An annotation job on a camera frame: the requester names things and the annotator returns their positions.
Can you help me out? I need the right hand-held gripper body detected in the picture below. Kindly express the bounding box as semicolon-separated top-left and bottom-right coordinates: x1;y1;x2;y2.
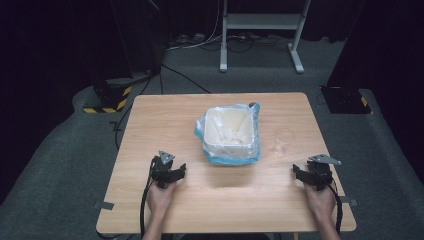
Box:
305;153;343;192

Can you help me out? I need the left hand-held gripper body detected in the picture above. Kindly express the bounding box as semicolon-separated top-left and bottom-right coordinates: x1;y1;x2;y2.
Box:
149;150;177;190

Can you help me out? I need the person's left hand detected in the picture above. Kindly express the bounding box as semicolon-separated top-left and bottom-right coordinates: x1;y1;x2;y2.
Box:
146;181;178;218

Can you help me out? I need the person's right hand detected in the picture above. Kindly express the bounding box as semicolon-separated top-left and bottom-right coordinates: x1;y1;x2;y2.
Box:
303;182;337;218

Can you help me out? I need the clear plastic cup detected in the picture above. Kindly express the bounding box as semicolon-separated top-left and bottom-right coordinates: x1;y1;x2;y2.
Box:
272;126;297;158

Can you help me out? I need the grey tape strip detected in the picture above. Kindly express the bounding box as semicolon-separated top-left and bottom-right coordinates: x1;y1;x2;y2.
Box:
339;196;360;207
93;200;115;211

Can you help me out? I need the white bin with blue bag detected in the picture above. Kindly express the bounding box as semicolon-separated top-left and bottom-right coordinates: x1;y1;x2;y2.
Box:
193;102;262;167

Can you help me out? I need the white plastic bin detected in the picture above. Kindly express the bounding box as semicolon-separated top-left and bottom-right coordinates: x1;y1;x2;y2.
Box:
202;106;257;158

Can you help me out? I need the black stand with striped base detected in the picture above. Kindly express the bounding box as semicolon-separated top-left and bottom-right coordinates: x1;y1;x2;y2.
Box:
82;0;168;115

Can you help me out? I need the dark curtain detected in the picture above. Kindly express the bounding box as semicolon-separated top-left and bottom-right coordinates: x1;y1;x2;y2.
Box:
326;0;424;174
0;0;114;205

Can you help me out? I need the white metal stand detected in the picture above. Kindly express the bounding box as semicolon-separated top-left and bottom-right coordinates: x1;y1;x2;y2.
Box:
218;0;313;75

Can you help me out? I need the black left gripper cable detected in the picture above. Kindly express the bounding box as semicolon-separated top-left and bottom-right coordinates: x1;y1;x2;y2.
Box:
139;156;158;240

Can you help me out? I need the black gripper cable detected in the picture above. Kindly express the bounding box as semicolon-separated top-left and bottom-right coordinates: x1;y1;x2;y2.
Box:
325;182;344;236
139;156;158;240

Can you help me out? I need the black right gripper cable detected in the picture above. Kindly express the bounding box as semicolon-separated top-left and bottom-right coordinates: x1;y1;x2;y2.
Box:
325;182;344;236

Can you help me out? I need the black floor cable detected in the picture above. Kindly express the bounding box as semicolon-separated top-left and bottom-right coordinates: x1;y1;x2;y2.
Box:
161;63;212;95
109;74;155;152

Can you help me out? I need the black base plate yellow stripe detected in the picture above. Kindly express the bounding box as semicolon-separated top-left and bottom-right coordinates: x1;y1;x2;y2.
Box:
319;85;373;115

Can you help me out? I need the white floor cable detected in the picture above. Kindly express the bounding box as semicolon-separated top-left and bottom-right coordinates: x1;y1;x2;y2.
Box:
165;0;224;52

